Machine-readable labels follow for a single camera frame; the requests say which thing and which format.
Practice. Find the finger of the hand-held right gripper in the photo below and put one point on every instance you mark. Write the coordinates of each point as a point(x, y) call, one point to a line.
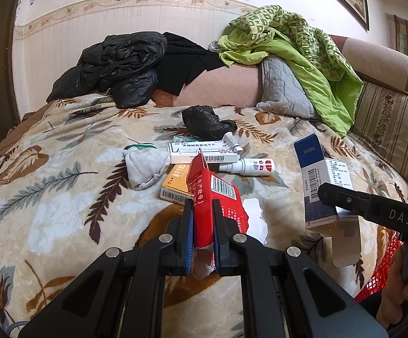
point(341, 197)

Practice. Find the clear plastic bottle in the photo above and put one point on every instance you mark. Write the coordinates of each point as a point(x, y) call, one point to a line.
point(216, 45)

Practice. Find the person's right hand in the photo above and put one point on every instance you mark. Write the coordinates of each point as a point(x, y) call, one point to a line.
point(401, 302)

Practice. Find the green patterned blanket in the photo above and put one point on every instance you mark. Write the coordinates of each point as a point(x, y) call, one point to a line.
point(295, 60)

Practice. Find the yellow box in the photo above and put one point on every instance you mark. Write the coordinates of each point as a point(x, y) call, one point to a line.
point(175, 183)

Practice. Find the red mesh basket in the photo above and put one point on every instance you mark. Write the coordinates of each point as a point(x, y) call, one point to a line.
point(380, 274)

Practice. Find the leaf print blanket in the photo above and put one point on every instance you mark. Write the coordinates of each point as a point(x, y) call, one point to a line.
point(66, 190)

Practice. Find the blue and white box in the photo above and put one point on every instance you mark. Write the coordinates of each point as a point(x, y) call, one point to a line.
point(316, 169)

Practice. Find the white spray bottle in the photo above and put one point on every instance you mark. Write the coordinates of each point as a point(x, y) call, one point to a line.
point(256, 166)

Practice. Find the long white box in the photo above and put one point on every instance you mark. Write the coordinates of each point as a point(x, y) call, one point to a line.
point(196, 153)

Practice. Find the small white box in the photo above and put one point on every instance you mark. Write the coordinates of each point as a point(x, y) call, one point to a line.
point(230, 141)

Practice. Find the black plastic bag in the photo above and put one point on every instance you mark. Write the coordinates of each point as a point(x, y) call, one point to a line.
point(204, 121)

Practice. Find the torn red box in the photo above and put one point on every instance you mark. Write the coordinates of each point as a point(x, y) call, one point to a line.
point(211, 197)

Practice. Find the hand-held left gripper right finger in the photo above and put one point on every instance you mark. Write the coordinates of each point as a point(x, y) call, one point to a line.
point(216, 243)

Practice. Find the striped sofa cushion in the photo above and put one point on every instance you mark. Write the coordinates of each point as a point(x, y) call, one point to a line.
point(387, 126)

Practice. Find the grey quilted pillow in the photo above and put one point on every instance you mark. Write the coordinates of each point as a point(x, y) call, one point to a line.
point(281, 84)

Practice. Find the black cloth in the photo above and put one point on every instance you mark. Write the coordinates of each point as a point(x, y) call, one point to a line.
point(186, 63)

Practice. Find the black puffer jacket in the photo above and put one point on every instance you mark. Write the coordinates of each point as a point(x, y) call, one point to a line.
point(119, 63)

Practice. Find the wooden wall frame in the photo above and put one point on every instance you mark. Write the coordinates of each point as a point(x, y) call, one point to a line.
point(401, 35)

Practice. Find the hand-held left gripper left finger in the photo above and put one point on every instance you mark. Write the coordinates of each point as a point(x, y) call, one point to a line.
point(189, 239)

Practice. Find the teal packet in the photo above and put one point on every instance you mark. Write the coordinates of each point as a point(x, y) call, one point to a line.
point(182, 138)

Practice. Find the pink and brown sofa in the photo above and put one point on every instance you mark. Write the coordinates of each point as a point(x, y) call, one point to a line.
point(225, 84)

